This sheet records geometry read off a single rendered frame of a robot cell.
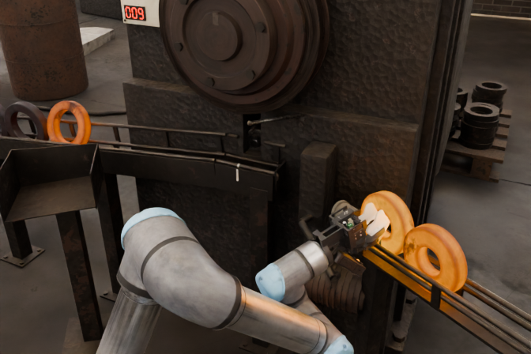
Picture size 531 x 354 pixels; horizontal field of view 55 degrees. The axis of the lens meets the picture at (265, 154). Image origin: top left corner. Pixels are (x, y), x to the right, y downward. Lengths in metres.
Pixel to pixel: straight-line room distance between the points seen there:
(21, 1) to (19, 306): 2.42
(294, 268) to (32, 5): 3.30
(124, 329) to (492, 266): 1.78
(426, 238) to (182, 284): 0.56
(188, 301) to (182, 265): 0.06
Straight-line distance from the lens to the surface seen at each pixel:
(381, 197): 1.24
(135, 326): 1.00
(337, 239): 1.16
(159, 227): 0.91
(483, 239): 2.60
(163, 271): 0.84
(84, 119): 1.90
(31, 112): 2.03
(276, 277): 1.11
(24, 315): 2.23
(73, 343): 2.05
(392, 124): 1.43
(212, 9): 1.30
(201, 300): 0.84
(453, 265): 1.13
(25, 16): 4.11
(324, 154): 1.39
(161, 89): 1.68
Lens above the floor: 1.43
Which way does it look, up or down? 27 degrees down
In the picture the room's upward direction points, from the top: straight up
